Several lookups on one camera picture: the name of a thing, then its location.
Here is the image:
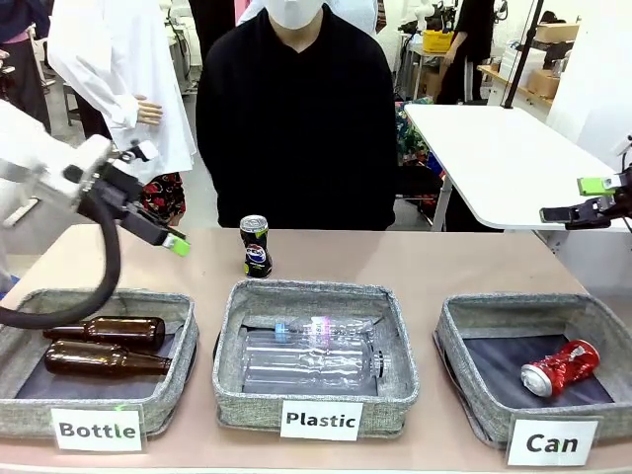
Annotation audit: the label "grey fabric basket labelled Can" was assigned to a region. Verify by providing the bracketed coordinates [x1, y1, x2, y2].
[433, 294, 632, 449]

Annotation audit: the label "crushed black Pepsi can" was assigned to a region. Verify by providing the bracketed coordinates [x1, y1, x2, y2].
[239, 214, 274, 279]

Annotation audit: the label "grey fabric basket labelled Bottle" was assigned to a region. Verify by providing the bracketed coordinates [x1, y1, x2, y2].
[0, 288, 199, 439]

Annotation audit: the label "large clear plastic bottle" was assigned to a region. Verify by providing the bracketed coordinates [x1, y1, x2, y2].
[241, 329, 392, 392]

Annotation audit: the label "red floral mannequin trousers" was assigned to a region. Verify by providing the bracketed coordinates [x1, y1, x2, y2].
[139, 171, 188, 228]

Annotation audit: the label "crushed red soda can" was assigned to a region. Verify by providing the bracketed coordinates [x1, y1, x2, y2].
[519, 338, 601, 398]

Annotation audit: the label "white Plastic label card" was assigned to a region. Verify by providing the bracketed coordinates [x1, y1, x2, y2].
[278, 400, 364, 442]

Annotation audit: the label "person in black sweater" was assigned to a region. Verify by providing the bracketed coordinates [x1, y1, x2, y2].
[196, 0, 399, 231]

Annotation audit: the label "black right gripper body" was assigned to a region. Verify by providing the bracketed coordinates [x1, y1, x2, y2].
[611, 165, 632, 219]

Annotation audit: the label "white Can label card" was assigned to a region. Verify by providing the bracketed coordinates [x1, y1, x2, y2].
[506, 418, 599, 468]

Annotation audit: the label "white Bottle label card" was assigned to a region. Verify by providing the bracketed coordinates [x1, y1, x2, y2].
[48, 408, 144, 453]

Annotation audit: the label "mannequin hand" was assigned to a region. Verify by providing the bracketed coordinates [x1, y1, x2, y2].
[135, 96, 164, 125]

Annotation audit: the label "bystander in dark clothes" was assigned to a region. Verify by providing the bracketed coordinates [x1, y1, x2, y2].
[0, 0, 53, 134]

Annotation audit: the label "small clear water bottle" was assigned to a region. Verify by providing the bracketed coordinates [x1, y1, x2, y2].
[274, 315, 379, 347]

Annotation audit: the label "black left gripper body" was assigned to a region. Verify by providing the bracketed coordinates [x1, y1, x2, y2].
[90, 164, 145, 227]

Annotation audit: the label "small cardboard box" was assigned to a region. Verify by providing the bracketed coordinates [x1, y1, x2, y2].
[535, 22, 580, 44]

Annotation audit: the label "bystander in black dress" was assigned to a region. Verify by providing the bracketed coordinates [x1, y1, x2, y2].
[436, 0, 496, 106]

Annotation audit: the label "white face mask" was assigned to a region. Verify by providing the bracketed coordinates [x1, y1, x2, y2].
[266, 0, 325, 29]

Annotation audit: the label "black stand pole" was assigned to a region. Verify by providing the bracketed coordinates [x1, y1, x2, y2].
[500, 0, 545, 110]

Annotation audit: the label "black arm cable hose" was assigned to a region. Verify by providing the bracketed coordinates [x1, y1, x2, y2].
[0, 190, 123, 331]

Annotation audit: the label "yellow plastic crate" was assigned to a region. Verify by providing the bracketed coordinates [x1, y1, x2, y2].
[422, 29, 455, 53]

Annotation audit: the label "brown glass bottle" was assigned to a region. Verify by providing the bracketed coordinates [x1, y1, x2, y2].
[42, 316, 167, 353]
[43, 339, 173, 379]

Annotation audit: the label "mannequin in white shirt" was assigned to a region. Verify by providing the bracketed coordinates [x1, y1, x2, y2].
[46, 0, 198, 187]

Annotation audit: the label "white side table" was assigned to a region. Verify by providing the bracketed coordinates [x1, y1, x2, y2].
[403, 103, 632, 233]

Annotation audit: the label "grey fabric basket labelled Plastic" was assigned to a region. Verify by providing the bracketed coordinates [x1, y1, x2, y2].
[211, 278, 421, 439]

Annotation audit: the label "colourful floral fabric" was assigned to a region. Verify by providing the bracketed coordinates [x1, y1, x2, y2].
[394, 97, 446, 172]

